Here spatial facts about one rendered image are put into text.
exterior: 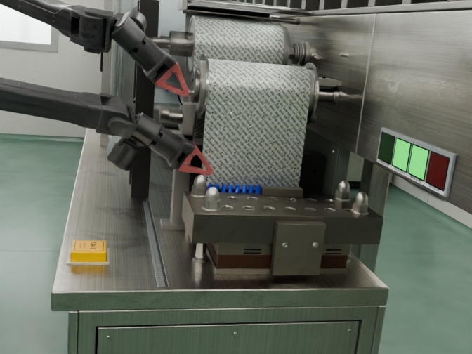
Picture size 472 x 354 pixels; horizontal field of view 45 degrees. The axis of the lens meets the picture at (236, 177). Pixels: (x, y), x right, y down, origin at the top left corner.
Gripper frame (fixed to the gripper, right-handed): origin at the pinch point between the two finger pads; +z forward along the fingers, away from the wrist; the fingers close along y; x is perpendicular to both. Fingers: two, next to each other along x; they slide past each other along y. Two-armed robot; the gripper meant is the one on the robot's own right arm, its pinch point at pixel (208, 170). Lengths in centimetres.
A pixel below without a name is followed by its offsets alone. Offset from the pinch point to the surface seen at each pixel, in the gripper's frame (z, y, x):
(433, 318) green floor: 185, -123, -16
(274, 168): 12.8, 0.2, 8.7
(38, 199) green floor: -10, -321, -128
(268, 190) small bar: 12.2, 6.3, 4.2
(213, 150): -1.7, 0.3, 4.5
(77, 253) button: -16.4, 13.4, -26.5
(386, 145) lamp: 19.7, 24.0, 25.6
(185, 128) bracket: -8.5, -7.0, 4.6
